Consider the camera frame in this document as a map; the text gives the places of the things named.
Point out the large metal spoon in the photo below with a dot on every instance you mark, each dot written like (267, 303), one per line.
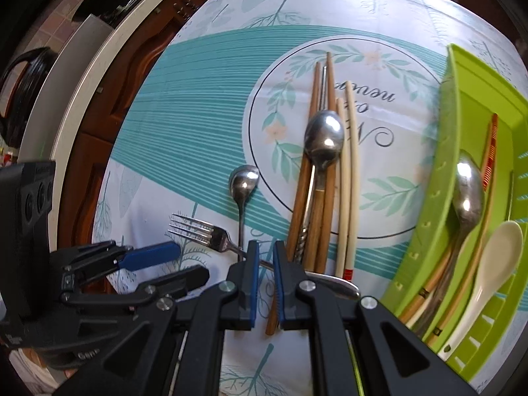
(468, 198)

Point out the white kitchen countertop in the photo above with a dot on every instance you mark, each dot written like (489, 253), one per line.
(88, 90)

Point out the green plastic utensil tray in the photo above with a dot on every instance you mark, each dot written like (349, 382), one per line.
(466, 103)

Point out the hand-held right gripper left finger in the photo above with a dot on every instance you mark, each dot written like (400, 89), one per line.
(253, 280)

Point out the medium metal spoon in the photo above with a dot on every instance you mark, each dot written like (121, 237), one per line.
(324, 132)

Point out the stainless steel panel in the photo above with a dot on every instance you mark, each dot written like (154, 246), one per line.
(62, 74)

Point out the leaf printed tablecloth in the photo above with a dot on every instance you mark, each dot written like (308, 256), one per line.
(198, 111)

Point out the brown wooden kitchen cabinets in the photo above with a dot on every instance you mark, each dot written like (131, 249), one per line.
(136, 74)

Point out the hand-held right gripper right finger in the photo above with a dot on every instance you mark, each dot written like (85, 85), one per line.
(280, 284)

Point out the cream chopstick red striped end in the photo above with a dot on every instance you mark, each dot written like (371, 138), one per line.
(352, 173)
(342, 194)

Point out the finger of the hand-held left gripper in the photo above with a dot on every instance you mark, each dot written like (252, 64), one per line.
(185, 276)
(152, 253)

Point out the metal fork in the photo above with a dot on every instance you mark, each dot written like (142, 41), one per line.
(214, 235)

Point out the white ceramic spoon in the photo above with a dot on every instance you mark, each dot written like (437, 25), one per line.
(501, 247)

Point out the small metal spoon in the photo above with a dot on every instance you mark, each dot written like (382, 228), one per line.
(243, 181)

